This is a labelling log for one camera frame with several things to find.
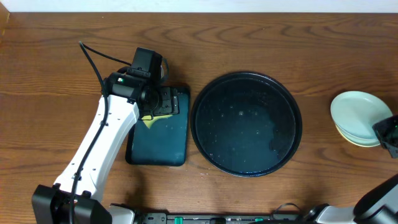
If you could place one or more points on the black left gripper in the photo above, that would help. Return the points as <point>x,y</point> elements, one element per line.
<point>169,101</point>

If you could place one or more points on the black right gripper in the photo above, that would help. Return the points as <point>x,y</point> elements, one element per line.
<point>381,127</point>

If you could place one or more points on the green yellow sponge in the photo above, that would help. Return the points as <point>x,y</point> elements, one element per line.
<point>149,120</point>

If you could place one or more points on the light green plate with stain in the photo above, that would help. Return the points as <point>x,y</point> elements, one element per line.
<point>356,112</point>

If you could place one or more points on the yellow plate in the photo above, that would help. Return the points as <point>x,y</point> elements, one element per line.
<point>356,140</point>

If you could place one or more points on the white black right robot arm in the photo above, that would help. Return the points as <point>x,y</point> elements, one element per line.
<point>379,206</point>

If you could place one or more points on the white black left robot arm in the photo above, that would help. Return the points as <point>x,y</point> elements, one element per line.
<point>76,195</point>

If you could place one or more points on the rectangular black water tray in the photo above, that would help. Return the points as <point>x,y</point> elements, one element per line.
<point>165,143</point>

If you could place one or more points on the round black tray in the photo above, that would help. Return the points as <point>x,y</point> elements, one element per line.
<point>246,124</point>

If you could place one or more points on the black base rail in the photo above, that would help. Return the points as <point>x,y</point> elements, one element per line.
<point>196,218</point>

